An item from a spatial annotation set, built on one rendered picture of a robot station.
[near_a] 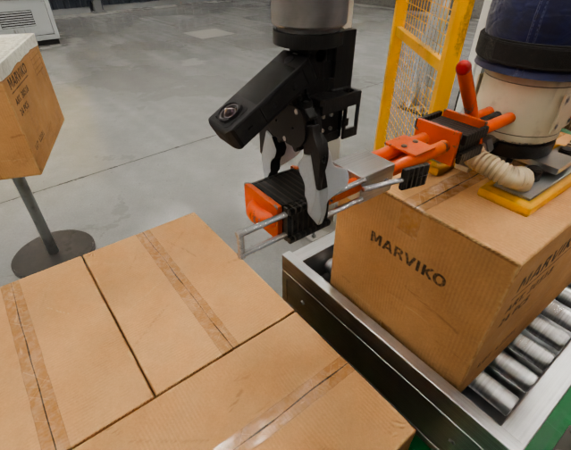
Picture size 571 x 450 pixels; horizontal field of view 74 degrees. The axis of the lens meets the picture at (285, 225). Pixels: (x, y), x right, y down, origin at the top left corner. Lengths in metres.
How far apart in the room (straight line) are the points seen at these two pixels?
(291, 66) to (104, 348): 0.86
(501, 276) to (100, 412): 0.83
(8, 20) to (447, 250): 7.37
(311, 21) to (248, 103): 0.09
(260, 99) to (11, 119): 1.38
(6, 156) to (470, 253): 1.57
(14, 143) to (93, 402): 1.05
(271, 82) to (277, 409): 0.70
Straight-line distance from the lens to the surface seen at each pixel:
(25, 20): 7.71
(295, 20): 0.39
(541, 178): 0.92
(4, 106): 1.68
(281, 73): 0.40
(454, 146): 0.69
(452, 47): 1.50
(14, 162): 1.77
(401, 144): 0.64
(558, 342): 1.22
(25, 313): 1.26
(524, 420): 0.96
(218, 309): 1.08
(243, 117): 0.37
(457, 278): 0.77
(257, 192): 0.47
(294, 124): 0.42
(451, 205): 0.79
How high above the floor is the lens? 1.35
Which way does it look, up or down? 37 degrees down
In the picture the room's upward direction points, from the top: straight up
